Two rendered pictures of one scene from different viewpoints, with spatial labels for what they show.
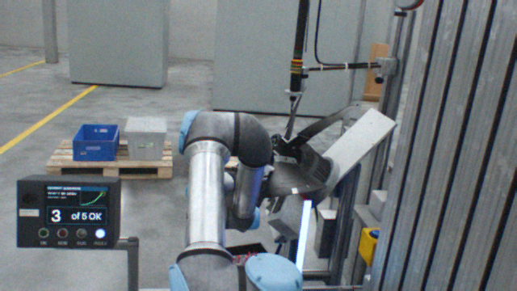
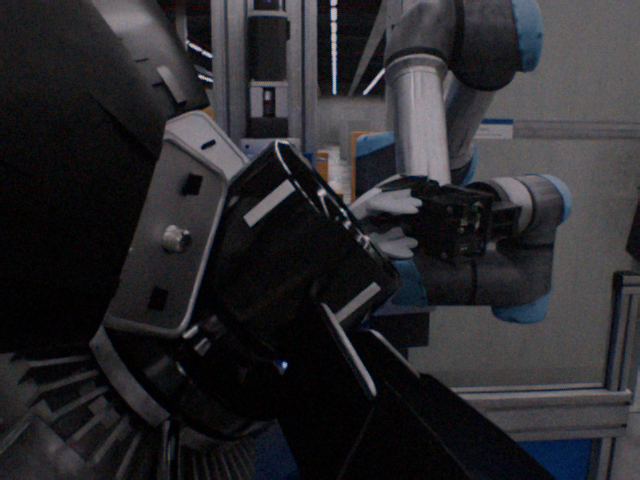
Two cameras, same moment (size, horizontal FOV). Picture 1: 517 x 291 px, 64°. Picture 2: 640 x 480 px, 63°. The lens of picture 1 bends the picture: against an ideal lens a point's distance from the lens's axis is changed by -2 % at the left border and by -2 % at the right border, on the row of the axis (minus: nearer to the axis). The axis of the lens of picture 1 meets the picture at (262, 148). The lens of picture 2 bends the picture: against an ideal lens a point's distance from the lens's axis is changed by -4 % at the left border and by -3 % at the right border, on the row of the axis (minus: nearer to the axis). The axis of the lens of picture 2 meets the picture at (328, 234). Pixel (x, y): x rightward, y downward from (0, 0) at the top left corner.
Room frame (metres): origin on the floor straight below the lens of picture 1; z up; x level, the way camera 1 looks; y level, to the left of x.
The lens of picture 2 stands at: (1.95, 0.01, 1.27)
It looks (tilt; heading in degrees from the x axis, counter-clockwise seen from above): 11 degrees down; 188
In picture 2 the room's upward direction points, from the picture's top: straight up
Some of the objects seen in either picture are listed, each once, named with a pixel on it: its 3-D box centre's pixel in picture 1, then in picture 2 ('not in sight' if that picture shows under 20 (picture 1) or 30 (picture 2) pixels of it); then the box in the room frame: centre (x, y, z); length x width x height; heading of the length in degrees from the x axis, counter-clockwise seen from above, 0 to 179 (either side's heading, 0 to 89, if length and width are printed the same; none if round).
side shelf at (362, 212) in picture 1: (388, 225); not in sight; (1.75, -0.62, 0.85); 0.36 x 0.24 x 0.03; 10
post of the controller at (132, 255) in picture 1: (132, 266); (620, 331); (1.10, 0.36, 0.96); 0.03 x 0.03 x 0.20; 10
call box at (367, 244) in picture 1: (387, 248); not in sight; (1.24, -0.45, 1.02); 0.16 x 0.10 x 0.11; 100
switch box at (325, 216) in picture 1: (333, 234); not in sight; (1.83, -0.38, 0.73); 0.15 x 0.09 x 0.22; 100
